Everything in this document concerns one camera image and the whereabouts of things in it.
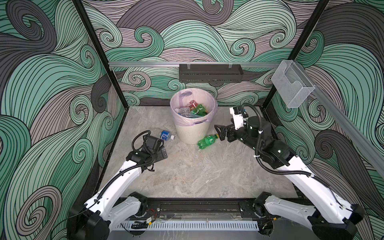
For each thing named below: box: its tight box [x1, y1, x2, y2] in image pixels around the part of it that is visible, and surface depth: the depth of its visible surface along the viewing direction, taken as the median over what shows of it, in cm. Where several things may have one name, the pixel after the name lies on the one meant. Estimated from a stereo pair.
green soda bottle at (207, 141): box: [197, 134, 220, 150], surface depth 97 cm
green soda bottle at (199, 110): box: [190, 104, 207, 117], surface depth 95 cm
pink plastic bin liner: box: [170, 88, 218, 127], surface depth 92 cm
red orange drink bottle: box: [188, 100, 199, 110], surface depth 97 cm
